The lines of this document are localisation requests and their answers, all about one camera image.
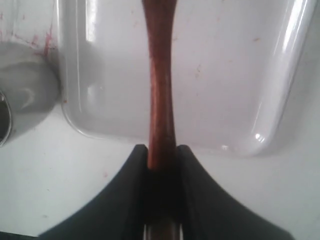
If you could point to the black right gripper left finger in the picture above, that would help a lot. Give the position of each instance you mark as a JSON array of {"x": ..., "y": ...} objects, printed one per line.
[{"x": 116, "y": 213}]

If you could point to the brown wooden spoon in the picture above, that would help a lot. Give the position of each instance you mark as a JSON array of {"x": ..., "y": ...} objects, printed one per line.
[{"x": 159, "y": 18}]

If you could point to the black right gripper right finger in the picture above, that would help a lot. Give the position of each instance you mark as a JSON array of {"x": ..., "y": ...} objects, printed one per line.
[{"x": 210, "y": 213}]

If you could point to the white plastic tray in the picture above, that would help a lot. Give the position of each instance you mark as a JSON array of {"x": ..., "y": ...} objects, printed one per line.
[{"x": 233, "y": 63}]

